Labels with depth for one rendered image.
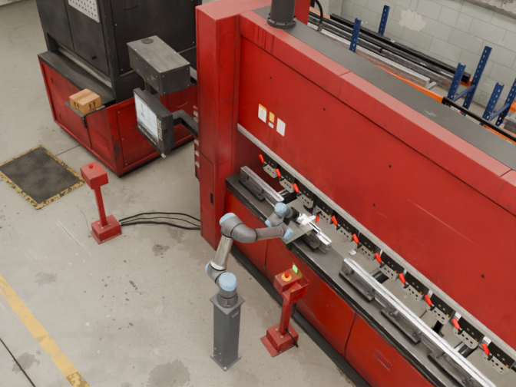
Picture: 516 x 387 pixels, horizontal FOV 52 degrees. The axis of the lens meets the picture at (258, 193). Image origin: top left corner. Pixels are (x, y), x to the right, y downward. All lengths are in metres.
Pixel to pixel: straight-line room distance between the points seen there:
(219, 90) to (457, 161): 1.87
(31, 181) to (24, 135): 0.87
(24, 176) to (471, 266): 4.60
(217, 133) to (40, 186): 2.45
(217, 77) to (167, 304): 2.01
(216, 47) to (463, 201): 1.91
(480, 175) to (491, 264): 0.50
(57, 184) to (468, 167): 4.33
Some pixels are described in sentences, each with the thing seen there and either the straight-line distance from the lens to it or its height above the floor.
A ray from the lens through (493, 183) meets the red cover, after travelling 2.71.
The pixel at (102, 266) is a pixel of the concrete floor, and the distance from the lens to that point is 5.05.
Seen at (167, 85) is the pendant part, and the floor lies 1.83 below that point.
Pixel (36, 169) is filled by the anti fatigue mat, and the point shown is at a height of 0.01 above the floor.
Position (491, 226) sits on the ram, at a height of 2.01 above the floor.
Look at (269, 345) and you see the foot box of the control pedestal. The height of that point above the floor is 0.01.
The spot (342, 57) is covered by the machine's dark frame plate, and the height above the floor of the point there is 2.30.
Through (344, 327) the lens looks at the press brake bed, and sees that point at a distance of 4.04.
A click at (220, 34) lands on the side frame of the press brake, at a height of 2.19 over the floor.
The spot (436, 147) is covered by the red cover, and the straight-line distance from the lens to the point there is 2.82.
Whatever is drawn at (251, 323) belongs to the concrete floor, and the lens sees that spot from 4.59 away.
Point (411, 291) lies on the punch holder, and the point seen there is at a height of 1.22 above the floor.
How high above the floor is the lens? 3.83
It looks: 43 degrees down
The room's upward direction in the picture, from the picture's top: 4 degrees clockwise
